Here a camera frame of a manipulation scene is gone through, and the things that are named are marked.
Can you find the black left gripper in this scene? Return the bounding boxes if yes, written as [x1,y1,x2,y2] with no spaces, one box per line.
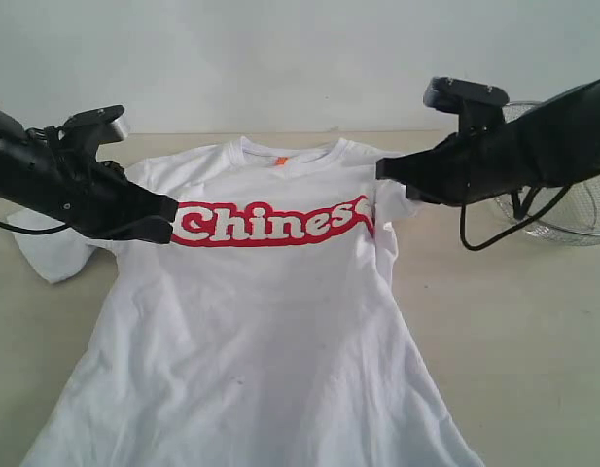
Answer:
[46,162,179,243]

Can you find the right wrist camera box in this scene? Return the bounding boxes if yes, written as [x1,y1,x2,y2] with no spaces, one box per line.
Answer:
[423,77,510,134]

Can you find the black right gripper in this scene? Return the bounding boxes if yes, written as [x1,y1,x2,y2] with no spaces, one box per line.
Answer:
[375,134,518,205]

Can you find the white t-shirt red print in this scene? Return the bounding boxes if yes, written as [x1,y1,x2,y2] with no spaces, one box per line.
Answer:
[16,138,480,466]

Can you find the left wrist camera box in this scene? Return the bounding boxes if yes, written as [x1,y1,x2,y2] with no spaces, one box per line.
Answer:
[60,105,130,161]

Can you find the metal wire mesh basket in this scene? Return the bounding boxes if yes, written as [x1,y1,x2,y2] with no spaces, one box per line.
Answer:
[495,101,600,246]

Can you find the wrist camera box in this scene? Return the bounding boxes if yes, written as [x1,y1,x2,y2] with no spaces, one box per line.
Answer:
[423,77,510,134]
[60,105,130,161]

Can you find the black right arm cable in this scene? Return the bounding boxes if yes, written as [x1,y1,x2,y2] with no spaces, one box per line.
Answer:
[457,182,573,252]

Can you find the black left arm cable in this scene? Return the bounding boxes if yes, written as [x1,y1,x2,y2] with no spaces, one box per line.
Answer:
[0,216,67,235]

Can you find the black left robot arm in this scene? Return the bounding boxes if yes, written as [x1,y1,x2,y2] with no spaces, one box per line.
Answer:
[0,105,178,244]

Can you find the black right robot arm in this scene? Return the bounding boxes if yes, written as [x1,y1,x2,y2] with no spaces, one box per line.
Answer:
[375,77,600,207]

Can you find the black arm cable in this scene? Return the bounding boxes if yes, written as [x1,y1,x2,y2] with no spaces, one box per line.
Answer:
[0,216,67,235]
[457,182,573,252]

